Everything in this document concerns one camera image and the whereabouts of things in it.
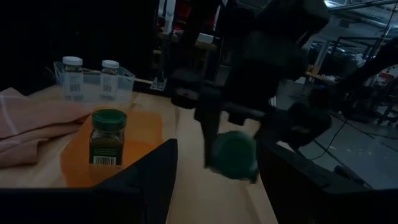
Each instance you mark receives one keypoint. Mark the white-lid spice jar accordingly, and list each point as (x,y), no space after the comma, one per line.
(109,82)
(72,81)

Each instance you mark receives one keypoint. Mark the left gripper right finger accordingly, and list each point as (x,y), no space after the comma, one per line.
(326,208)

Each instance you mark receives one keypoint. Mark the black partition screen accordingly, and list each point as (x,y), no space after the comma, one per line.
(77,31)

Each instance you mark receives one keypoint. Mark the white building column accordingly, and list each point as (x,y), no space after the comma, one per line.
(321,53)

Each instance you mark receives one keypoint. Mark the clear plastic bin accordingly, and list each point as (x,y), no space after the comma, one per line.
(90,90)

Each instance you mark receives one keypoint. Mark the orange plastic bin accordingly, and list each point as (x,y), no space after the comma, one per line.
(140,149)

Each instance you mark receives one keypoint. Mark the green-lid spice jar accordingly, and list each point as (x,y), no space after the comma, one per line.
(233,155)
(107,140)

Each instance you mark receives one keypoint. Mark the background wooden desk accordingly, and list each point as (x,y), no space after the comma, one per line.
(320,76)

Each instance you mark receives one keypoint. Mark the red machine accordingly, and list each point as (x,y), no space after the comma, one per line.
(183,12)

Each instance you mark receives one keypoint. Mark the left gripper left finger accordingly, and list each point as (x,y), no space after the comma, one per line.
(77,208)

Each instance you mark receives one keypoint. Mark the black aluminium table frame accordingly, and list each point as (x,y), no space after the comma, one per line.
(159,84)

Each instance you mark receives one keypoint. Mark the pink folded cloth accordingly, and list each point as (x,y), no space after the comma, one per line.
(31,130)

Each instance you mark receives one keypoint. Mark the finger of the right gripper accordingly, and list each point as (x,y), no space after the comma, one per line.
(298,126)
(211,130)

